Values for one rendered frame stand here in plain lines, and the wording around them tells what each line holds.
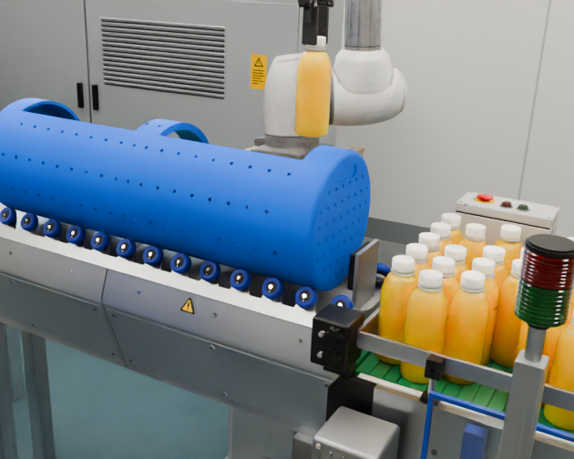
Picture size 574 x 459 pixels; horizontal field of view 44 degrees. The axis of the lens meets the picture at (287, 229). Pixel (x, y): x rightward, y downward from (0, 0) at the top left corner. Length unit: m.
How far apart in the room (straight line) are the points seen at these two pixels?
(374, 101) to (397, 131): 2.24
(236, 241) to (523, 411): 0.64
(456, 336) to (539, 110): 2.90
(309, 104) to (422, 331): 0.50
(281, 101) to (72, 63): 1.83
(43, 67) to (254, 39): 1.18
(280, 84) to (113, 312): 0.76
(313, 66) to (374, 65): 0.58
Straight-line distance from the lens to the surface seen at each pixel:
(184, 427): 2.67
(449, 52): 4.09
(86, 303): 1.72
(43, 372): 2.30
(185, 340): 1.56
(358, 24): 1.98
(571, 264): 0.90
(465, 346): 1.24
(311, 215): 1.28
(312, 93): 1.41
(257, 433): 2.33
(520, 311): 0.93
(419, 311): 1.20
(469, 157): 4.14
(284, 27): 3.00
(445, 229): 1.43
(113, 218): 1.57
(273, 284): 1.41
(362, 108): 1.98
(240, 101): 3.13
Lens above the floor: 1.55
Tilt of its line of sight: 20 degrees down
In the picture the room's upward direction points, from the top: 2 degrees clockwise
